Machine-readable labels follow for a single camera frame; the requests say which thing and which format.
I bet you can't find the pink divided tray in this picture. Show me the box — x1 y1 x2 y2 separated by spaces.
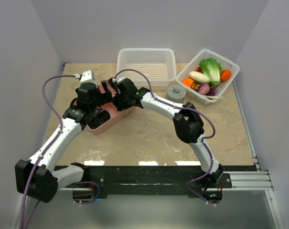
87 77 135 135

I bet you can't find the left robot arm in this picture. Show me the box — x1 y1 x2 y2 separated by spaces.
15 80 113 203

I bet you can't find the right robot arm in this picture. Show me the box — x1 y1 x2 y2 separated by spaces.
109 77 224 187

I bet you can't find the grey cylinder roll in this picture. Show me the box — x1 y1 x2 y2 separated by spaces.
165 84 186 104

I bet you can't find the rolled black tie front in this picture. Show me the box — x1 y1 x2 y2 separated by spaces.
88 109 111 129

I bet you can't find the white empty basket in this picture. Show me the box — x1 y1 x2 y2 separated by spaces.
116 48 176 87

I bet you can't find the orange fruit left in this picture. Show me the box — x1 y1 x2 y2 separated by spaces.
182 78 195 89

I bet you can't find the orange fruit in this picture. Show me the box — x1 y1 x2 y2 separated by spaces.
182 78 195 89
220 69 231 82

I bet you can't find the white radish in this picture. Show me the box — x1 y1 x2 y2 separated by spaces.
189 71 210 83

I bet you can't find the purple onion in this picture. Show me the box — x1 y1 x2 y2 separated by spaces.
197 83 210 95

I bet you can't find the purple eggplant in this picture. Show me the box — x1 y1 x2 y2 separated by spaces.
206 87 220 96

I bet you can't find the green lettuce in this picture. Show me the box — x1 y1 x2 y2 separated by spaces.
199 58 222 83

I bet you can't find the orange fruit right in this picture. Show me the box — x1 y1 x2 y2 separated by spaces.
220 69 231 82

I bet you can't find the white vegetable basket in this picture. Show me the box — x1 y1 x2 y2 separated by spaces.
176 49 240 105

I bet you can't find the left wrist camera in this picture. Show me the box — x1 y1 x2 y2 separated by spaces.
80 70 95 84

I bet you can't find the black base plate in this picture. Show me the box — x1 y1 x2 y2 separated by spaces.
56 163 231 200

